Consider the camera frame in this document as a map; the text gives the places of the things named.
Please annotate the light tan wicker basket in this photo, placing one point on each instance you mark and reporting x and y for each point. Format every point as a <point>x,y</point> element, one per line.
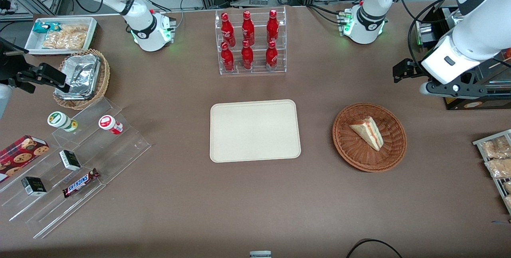
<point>103,86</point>

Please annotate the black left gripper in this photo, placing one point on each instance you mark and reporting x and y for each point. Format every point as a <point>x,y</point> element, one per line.
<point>415,72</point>

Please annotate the red cola bottle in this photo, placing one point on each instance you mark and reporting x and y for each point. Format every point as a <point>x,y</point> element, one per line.
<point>227,58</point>
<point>272,26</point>
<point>248,28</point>
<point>271,56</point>
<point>227,28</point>
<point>247,56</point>

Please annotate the Snickers chocolate bar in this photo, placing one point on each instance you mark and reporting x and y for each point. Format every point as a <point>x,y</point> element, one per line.
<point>80,183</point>

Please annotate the clear bag of biscuits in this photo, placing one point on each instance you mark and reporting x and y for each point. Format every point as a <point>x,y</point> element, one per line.
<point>497,148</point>
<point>501,168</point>

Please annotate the clear acrylic bottle rack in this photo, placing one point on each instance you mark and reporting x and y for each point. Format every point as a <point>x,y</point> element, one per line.
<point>258,30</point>

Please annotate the green lid sunflower cup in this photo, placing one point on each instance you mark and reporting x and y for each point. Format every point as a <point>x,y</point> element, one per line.
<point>60,120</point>

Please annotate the white rectangular snack tray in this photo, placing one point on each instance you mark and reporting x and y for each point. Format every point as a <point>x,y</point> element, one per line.
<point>32,44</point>

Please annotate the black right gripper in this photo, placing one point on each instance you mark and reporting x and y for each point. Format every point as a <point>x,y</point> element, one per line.
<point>8,66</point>

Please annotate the triangular sandwich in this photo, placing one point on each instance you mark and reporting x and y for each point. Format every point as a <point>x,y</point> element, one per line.
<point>369,132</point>

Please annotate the brown wicker basket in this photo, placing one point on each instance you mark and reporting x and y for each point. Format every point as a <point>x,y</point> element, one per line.
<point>359,158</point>

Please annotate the clear bag of chips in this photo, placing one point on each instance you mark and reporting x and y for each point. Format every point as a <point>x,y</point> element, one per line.
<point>66,37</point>

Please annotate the small grey device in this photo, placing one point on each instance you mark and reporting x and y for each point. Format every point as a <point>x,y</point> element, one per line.
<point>260,254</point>

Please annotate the small black box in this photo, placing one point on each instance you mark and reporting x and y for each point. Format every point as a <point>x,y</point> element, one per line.
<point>70,160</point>
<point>34,186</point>

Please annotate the aluminium foil container stack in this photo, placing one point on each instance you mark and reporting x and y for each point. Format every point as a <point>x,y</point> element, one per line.
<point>82,74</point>

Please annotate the red lid white cup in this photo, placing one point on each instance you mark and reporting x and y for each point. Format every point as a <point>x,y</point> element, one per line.
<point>108,124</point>

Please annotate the red plaid cookie box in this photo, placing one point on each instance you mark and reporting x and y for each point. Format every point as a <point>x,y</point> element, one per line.
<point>22,156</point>

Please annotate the black food warmer appliance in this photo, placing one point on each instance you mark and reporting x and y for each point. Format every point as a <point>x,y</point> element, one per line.
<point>479,103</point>

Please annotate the clear acrylic step display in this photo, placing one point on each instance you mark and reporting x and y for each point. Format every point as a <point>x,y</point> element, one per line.
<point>119,150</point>

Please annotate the teal snack packet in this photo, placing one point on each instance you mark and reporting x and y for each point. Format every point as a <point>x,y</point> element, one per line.
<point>43,27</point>

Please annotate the beige plastic tray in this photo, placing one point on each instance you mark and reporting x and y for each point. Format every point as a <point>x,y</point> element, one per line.
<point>255,130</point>

